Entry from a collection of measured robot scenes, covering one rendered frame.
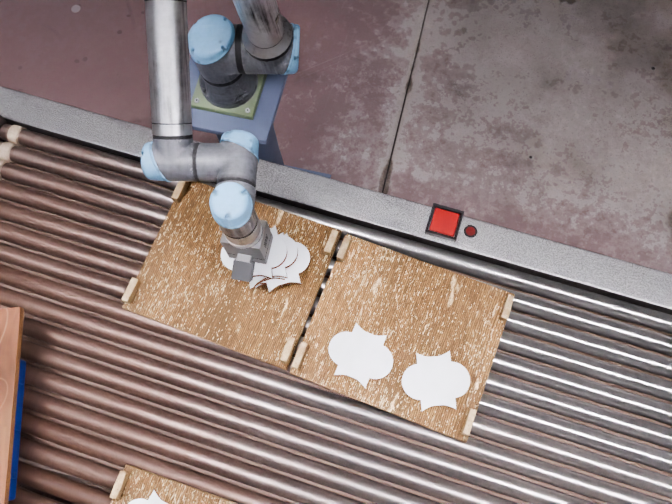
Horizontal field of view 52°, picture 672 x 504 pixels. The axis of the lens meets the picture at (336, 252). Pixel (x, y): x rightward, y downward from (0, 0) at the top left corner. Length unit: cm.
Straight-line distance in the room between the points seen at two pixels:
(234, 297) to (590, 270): 82
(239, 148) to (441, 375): 65
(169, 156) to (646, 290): 109
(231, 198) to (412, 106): 169
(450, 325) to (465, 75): 157
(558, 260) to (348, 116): 138
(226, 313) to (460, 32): 185
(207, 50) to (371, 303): 69
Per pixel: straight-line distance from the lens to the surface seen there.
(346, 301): 158
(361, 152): 276
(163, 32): 134
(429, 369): 154
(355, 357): 154
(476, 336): 158
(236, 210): 125
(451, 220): 166
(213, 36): 169
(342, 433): 155
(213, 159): 133
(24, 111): 199
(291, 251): 156
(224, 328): 159
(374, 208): 167
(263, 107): 186
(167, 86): 134
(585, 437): 162
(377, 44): 301
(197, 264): 165
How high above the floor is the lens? 246
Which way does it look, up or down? 71 degrees down
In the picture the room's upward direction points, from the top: 7 degrees counter-clockwise
